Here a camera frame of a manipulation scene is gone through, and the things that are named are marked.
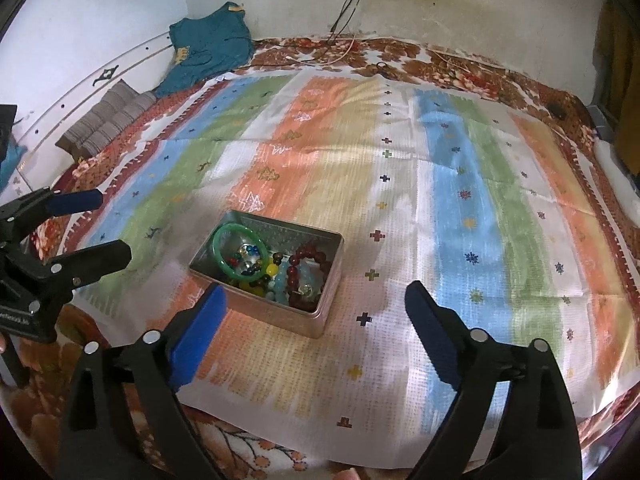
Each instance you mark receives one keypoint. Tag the green jade bangle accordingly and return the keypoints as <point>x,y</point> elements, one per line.
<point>216,250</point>

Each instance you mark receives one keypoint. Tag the striped grey pillow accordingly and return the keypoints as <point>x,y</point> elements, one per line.
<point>105,120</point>

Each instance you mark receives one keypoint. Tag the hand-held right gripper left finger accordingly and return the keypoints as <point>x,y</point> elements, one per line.
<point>200,335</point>

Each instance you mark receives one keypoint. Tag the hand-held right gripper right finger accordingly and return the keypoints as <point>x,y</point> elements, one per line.
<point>435,335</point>

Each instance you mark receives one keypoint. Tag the yellow cloth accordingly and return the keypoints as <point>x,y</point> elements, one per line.
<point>620,60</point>

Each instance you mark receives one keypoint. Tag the scissors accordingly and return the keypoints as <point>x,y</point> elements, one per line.
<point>383,69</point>

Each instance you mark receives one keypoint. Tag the teal garment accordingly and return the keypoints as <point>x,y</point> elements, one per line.
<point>210,45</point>

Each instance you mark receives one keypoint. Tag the striped printed cloth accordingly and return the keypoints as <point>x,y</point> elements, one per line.
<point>425,185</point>

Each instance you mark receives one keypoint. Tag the white bed headboard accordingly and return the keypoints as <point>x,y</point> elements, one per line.
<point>75,90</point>

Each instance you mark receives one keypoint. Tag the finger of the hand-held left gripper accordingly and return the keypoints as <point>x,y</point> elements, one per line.
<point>95,257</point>
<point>75,201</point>

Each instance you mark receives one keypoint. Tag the silver metal tin box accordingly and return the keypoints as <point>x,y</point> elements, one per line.
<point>280,316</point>

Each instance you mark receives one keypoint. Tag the colourful patterned tablecloth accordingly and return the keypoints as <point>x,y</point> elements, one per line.
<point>475,75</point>

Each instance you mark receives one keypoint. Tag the small black object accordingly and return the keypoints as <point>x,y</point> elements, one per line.
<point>557,110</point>

